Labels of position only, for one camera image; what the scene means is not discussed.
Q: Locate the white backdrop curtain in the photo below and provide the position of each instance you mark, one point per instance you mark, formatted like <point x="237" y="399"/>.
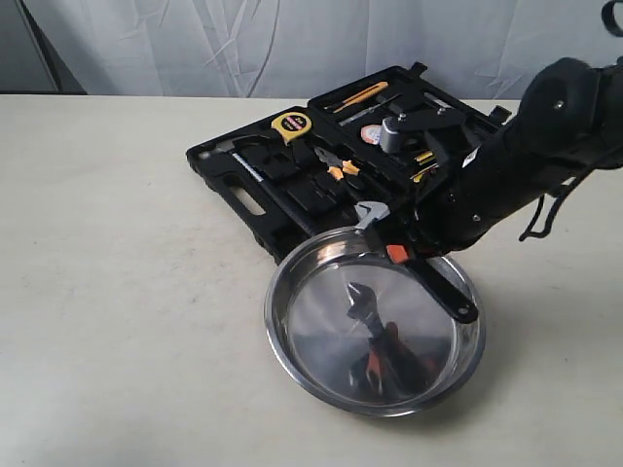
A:
<point x="300" y="49"/>

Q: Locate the round steel tray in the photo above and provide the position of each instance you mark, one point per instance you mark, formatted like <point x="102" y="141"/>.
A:
<point x="362" y="333"/>

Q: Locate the steel claw hammer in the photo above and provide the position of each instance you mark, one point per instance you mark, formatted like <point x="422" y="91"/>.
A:
<point x="228" y="148"/>

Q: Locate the pliers with yellow handles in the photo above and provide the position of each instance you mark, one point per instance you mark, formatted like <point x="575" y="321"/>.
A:
<point x="346" y="174"/>

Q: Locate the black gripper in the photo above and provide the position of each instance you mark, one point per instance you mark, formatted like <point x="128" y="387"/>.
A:
<point x="474" y="187"/>

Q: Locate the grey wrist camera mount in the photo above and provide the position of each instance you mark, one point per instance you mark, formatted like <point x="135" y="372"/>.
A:
<point x="396" y="130"/>

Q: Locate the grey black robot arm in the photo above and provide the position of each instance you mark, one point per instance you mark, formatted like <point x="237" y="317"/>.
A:
<point x="567" y="126"/>

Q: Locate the adjustable wrench black handle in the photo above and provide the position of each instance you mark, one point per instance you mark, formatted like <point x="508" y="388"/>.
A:
<point x="457" y="305"/>

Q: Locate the yellow handled screwdriver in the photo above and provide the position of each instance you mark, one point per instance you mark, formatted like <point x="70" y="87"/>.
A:
<point x="425" y="162"/>

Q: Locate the yellow utility knife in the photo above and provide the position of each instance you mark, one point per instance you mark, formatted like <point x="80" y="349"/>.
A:
<point x="358" y="97"/>

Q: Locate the black plastic tool case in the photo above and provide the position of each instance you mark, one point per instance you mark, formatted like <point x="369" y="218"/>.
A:
<point x="294" y="169"/>

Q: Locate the yellow tape measure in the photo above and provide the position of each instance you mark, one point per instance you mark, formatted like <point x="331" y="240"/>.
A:
<point x="291" y="125"/>

